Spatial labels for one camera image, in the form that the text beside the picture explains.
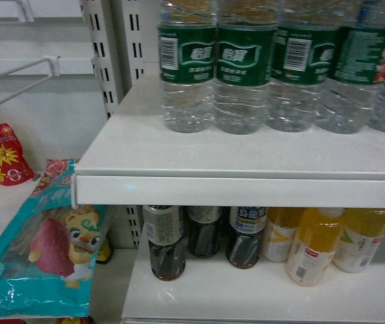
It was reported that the orange juice bottle front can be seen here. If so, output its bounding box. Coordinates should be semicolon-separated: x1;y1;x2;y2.
286;207;344;287

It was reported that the red sauce pouch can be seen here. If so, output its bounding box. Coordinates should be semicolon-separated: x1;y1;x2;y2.
0;123;35;186

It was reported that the clear water bottle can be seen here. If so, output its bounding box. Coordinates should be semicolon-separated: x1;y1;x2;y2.
315;1;385;134

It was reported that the water bottle barcode label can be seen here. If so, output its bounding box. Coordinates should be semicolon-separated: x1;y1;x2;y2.
265;1;344;132
158;1;216;133

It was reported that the dark tea bottle front left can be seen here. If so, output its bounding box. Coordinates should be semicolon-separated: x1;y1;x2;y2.
143;205;186;281

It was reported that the dark oolong tea bottle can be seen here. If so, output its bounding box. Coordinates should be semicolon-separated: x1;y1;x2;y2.
226;206;268;269

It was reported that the water bottle green logo label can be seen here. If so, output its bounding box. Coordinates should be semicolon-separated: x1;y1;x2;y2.
213;1;280;135

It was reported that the yellow drink bottle back left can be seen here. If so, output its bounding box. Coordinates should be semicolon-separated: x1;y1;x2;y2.
261;207;305;262

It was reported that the white wire display hook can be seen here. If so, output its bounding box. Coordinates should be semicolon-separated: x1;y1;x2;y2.
0;55;60;105

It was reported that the white water bottle shelf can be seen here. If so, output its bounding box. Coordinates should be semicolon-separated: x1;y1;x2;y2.
74;75;385;207

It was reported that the yellow drink bottle right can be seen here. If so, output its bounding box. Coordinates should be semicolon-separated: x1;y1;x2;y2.
333;208;385;273

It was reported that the teal sweet potato noodle bag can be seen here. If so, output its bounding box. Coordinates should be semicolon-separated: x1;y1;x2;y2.
0;159;108;318

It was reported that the white bottom drinks shelf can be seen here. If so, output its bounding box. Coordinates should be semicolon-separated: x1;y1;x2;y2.
122;239;385;323

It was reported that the white slotted shelf upright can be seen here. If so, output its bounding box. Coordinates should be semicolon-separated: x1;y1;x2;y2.
74;1;157;248

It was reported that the dark tea bottle middle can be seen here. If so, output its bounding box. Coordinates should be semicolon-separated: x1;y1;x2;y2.
186;206;222;259

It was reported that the yellow drink bottle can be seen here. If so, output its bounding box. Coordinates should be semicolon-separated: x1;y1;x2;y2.
261;207;305;262
333;208;385;273

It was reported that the water bottle barcode label left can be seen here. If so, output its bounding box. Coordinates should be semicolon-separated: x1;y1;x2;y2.
158;1;216;133

